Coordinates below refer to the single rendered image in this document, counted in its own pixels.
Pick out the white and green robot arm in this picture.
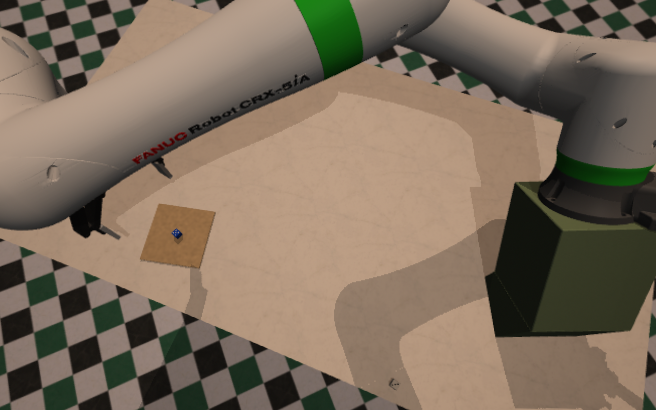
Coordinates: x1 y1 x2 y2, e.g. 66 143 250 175
0 0 656 231

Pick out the brown square mat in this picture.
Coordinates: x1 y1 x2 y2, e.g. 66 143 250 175
140 203 215 269

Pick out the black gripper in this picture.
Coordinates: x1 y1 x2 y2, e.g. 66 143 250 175
69 157 173 240

